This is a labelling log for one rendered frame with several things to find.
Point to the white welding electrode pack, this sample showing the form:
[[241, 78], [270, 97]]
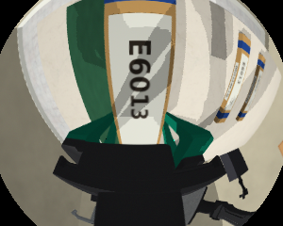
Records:
[[140, 54], [238, 75]]

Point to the cream welding electrode pack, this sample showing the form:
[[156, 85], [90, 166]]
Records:
[[254, 88]]

